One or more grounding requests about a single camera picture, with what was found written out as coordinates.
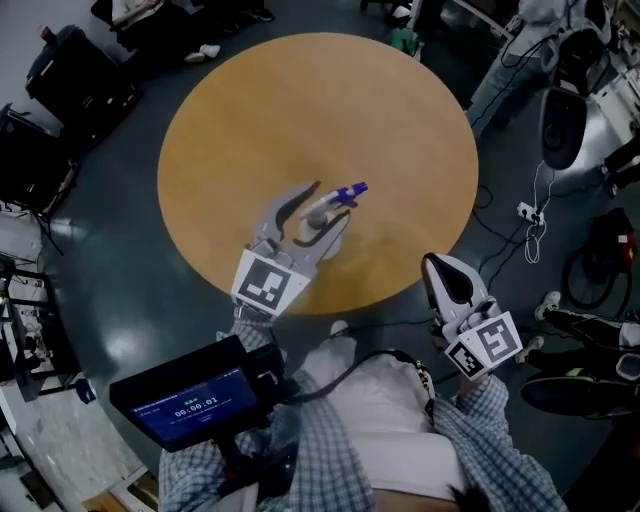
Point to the person's left forearm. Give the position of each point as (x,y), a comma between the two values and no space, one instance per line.
(250,332)

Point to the white black machine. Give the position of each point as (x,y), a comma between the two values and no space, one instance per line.
(565,125)

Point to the black metal rack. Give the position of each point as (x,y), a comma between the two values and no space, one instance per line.
(30,330)

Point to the black tablet screen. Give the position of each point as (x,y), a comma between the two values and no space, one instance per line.
(190,400)

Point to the person's left white shoe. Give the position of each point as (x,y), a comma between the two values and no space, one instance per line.
(340,327)

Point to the person's right forearm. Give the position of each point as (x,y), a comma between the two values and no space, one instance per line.
(495,440)

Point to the white power strip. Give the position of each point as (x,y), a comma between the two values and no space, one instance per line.
(531,211)

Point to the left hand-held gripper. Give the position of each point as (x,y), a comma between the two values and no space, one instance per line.
(262,285)

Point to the round wooden table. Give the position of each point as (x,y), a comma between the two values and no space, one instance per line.
(320,110)

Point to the green bag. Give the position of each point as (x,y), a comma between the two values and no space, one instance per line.
(406,42)

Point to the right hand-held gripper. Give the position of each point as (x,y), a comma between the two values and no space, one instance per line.
(487,342)

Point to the person's torso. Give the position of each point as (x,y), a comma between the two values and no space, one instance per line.
(390,425)

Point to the black equipment case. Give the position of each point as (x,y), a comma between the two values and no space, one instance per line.
(75,80)
(30,165)

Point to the black red vacuum cleaner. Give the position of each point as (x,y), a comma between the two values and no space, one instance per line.
(607,250)

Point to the black chest mount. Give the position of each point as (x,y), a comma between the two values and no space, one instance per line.
(265,370)

